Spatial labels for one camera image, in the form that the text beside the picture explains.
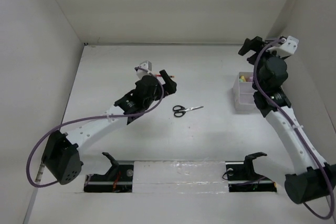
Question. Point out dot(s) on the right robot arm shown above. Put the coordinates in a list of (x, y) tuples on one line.
[(310, 176)]

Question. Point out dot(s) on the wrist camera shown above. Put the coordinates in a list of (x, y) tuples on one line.
[(285, 47), (144, 66)]

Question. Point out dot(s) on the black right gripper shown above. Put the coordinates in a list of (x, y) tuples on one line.
[(257, 44)]

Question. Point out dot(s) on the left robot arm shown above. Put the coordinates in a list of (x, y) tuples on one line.
[(64, 152)]

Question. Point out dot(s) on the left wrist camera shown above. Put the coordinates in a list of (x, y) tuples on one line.
[(144, 66)]

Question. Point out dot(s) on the white divided container left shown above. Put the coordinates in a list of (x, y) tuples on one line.
[(243, 93)]

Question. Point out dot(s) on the black handled scissors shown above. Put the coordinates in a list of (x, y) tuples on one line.
[(179, 110)]

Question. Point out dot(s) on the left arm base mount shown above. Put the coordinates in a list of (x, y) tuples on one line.
[(117, 179)]

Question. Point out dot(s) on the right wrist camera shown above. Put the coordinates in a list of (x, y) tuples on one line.
[(285, 47)]

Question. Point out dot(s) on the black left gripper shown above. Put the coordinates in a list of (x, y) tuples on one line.
[(167, 88)]

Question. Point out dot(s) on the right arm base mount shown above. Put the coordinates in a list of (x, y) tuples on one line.
[(242, 178)]

